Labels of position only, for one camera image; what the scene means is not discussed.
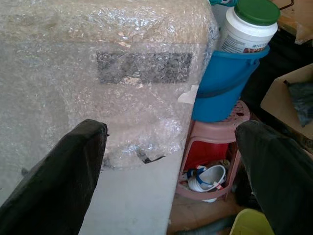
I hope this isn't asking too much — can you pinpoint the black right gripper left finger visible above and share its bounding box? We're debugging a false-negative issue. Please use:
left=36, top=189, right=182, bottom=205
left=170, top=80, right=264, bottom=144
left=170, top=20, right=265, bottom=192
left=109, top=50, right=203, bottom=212
left=0, top=119, right=108, bottom=235

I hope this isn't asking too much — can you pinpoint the white jar with green lid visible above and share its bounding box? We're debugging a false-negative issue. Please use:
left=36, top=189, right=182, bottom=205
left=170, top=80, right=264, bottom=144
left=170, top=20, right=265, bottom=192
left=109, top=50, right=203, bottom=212
left=217, top=0, right=281, bottom=54

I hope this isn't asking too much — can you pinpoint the white and blue shoe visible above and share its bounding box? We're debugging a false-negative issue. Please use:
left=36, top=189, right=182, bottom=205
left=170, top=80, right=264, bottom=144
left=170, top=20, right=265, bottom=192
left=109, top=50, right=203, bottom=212
left=187, top=164, right=228, bottom=193

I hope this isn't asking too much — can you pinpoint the yellow-green plastic container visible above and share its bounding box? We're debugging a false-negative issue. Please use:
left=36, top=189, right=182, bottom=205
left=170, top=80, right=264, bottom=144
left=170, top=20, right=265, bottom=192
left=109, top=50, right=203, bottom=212
left=229, top=208, right=276, bottom=235

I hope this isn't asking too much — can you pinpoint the brown cardboard box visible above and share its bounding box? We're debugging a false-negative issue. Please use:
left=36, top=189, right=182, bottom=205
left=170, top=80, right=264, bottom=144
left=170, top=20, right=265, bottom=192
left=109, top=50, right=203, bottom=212
left=260, top=63, right=313, bottom=152

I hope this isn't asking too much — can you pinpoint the white top-load washing machine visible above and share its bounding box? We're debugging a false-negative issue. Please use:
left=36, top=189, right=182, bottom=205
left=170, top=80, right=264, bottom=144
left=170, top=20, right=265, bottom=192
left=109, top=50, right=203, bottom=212
left=0, top=0, right=220, bottom=235

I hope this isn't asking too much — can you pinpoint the teal plastic item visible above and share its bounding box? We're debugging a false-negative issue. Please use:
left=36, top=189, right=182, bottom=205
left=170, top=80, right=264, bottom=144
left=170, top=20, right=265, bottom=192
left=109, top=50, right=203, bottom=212
left=210, top=0, right=239, bottom=7

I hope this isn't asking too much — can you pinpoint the clear bubble wrap sheet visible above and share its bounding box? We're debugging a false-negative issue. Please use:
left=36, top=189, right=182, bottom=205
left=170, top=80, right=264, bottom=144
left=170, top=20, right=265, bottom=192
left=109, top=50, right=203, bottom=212
left=0, top=0, right=220, bottom=170

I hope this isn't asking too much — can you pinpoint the brown cardboard sheet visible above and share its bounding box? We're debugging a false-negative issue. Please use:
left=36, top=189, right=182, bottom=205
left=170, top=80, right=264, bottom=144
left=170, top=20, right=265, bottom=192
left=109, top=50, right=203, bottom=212
left=276, top=0, right=313, bottom=45

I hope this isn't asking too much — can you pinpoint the pink plastic stool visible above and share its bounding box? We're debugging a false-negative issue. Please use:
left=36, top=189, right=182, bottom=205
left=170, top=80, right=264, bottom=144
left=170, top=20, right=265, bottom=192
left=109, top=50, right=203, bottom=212
left=176, top=99, right=252, bottom=202

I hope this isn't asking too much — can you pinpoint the red plastic container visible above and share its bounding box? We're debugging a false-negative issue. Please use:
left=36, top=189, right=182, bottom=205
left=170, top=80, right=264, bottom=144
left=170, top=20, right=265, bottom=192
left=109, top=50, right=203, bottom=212
left=189, top=141, right=230, bottom=172

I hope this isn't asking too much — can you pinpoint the white tape piece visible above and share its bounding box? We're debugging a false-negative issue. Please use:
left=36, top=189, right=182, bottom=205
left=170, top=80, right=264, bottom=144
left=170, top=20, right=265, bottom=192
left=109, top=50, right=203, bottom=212
left=178, top=84, right=201, bottom=104

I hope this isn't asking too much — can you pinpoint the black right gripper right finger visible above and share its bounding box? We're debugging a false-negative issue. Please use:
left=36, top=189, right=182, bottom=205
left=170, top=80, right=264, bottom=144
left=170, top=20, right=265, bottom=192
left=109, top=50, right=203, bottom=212
left=235, top=119, right=313, bottom=235

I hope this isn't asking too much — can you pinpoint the dark plastic bag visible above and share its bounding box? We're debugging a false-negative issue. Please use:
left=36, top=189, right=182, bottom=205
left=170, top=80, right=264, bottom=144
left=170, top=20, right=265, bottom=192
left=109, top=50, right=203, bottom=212
left=283, top=80, right=313, bottom=128

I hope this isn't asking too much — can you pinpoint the blue plastic bucket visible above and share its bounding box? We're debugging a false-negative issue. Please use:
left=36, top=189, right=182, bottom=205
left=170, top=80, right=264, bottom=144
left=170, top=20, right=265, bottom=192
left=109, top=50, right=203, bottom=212
left=191, top=44, right=270, bottom=123

